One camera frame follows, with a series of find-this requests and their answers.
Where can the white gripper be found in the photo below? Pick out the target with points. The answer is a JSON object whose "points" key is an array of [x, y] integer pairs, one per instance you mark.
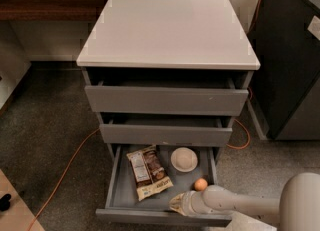
{"points": [[192, 202]]}

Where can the orange fruit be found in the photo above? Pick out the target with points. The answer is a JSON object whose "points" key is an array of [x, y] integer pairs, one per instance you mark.
{"points": [[200, 184]]}

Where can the grey bottom drawer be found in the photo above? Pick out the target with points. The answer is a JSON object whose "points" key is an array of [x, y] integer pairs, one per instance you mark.
{"points": [[122, 204]]}

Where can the grey drawer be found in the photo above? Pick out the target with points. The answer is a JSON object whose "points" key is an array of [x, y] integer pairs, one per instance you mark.
{"points": [[122, 204], [166, 100], [178, 132]]}

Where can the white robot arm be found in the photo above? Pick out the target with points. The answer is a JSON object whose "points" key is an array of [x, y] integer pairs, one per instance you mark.
{"points": [[298, 207]]}

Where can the grey middle drawer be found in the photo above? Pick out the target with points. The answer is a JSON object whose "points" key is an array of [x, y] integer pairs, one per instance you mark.
{"points": [[178, 132]]}

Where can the grey top drawer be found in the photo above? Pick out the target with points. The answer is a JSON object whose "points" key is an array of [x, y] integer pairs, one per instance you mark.
{"points": [[166, 100]]}

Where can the grey drawer cabinet white top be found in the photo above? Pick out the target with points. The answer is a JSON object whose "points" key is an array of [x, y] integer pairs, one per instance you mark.
{"points": [[168, 43]]}

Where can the brown snack bag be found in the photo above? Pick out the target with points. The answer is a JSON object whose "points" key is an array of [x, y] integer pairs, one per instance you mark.
{"points": [[150, 176]]}

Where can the white bowl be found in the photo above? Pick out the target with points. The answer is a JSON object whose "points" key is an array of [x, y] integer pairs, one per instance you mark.
{"points": [[184, 159]]}

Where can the light wooden board corner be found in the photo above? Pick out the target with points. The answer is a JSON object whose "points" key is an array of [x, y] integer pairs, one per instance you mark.
{"points": [[18, 217]]}

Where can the black object on wooden board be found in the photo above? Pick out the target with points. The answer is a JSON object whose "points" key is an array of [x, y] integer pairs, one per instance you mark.
{"points": [[5, 202]]}

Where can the white wall cabinet at left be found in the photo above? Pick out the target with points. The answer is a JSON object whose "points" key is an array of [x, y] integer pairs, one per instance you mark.
{"points": [[14, 64]]}

